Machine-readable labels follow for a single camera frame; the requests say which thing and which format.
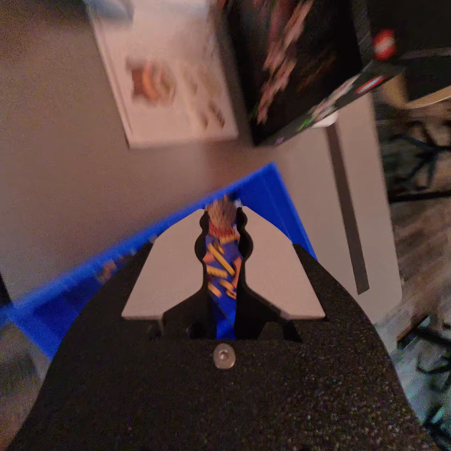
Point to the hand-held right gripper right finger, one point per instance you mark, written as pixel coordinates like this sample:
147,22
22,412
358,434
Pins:
282,282

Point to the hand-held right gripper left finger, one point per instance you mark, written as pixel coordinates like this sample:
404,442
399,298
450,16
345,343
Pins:
165,282

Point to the pile of bricks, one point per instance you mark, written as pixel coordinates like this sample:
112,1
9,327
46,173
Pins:
222,254

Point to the blue plastic bin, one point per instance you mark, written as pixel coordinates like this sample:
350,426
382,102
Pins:
70,296

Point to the grey desk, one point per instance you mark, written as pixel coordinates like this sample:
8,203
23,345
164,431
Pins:
84,176

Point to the black office chair base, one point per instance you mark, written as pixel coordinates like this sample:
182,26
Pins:
423,366

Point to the black office chair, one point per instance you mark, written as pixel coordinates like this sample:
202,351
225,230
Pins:
416,155

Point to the open building instruction booklet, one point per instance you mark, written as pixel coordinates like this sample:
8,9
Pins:
169,77

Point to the dark building set box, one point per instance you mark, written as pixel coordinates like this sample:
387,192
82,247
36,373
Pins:
303,63

